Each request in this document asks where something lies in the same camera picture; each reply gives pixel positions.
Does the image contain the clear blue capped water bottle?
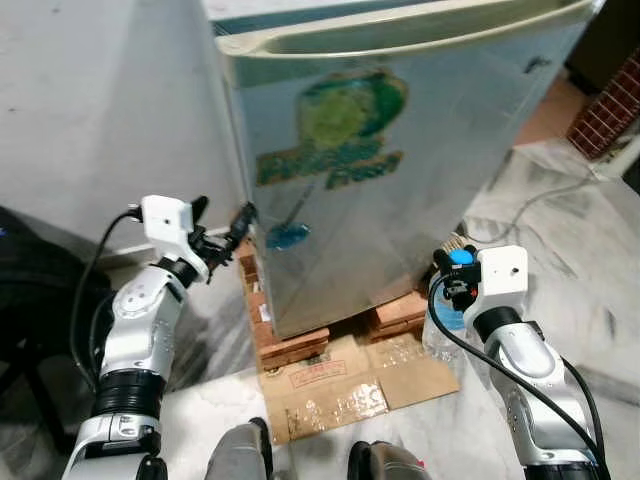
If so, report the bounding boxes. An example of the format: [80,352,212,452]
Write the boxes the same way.
[425,247,479,367]

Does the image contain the tan ribbed cardboard tray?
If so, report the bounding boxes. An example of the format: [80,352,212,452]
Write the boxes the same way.
[440,233,477,251]

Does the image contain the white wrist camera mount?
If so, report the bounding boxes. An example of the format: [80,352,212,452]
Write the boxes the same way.
[140,195,213,284]
[476,245,530,323]

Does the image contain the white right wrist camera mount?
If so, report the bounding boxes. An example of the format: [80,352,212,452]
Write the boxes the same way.
[476,245,530,323]

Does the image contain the brown cardboard with red print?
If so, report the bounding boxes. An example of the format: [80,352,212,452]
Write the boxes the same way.
[258,335,393,446]

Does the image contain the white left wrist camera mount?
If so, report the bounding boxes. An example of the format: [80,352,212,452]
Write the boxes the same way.
[140,195,213,284]

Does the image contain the grey floor power cord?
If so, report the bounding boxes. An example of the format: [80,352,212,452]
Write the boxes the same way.
[488,165,626,241]

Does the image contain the silver left robot leg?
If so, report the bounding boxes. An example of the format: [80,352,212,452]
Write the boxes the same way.
[205,420,274,480]

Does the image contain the brown cardboard sheet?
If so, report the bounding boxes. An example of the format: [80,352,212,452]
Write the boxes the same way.
[362,330,463,411]

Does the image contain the red brick patterned pillar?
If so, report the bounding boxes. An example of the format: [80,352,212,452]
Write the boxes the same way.
[566,48,640,183]

